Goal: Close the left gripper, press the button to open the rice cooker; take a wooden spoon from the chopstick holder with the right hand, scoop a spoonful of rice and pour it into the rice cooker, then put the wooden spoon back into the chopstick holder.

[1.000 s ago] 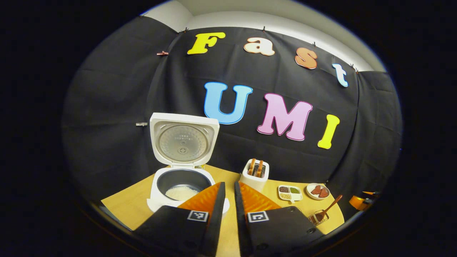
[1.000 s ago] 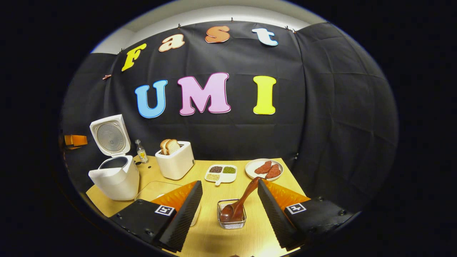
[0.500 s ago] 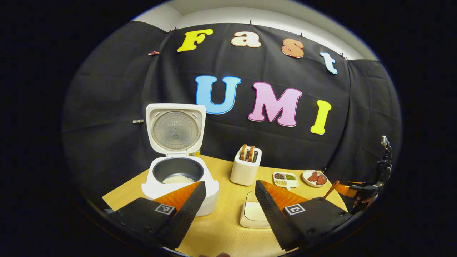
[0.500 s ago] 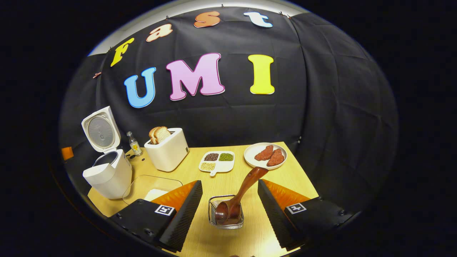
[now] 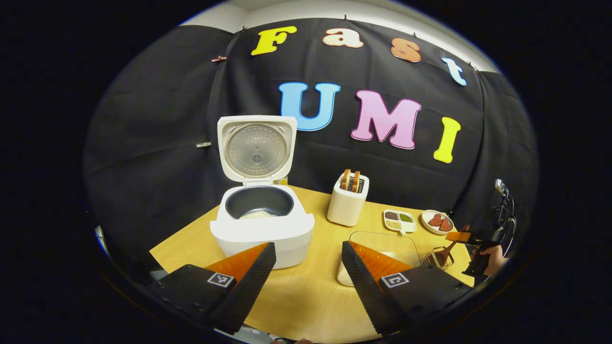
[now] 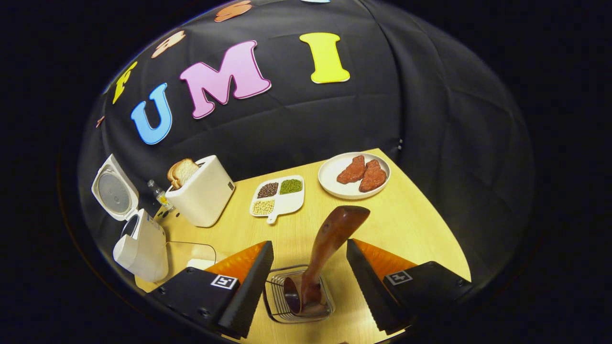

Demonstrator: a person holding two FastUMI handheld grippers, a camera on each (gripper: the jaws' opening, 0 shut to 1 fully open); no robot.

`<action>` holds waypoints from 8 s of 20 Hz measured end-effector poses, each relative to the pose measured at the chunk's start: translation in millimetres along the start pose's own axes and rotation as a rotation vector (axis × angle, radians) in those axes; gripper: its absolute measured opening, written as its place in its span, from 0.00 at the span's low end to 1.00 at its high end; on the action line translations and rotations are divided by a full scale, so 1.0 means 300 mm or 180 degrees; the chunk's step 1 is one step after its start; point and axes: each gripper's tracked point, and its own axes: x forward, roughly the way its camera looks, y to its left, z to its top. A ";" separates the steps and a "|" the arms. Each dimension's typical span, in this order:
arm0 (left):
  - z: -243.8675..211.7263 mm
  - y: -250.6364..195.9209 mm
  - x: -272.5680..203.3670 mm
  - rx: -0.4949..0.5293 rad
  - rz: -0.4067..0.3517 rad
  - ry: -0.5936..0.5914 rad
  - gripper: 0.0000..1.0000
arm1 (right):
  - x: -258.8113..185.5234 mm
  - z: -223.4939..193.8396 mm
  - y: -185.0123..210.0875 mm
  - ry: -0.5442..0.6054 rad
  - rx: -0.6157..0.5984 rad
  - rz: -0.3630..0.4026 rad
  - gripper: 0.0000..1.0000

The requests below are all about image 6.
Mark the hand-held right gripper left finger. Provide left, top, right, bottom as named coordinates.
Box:
left=146, top=240, right=275, bottom=339

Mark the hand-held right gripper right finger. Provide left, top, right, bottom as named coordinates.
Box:
left=347, top=238, right=474, bottom=334

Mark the metal wire chopstick holder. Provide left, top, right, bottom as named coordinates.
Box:
left=262, top=264, right=336, bottom=325

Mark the brown wooden spoon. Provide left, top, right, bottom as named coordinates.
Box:
left=283, top=205, right=371, bottom=315

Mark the white rice cooker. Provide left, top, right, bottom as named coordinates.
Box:
left=91, top=153, right=169, bottom=283

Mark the white divided dish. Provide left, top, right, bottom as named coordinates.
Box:
left=249, top=175, right=306, bottom=225

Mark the white toaster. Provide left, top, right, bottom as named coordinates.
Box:
left=165, top=155, right=236, bottom=228

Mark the white round plate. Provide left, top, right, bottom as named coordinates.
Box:
left=318, top=152, right=391, bottom=200

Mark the red meat piece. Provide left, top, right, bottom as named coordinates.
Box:
left=336, top=155, right=367, bottom=185
left=359, top=159, right=387, bottom=193

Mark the small glass bottle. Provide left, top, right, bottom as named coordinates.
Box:
left=147, top=180, right=169, bottom=207

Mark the black backdrop cloth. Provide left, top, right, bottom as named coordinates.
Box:
left=76, top=0, right=535, bottom=283

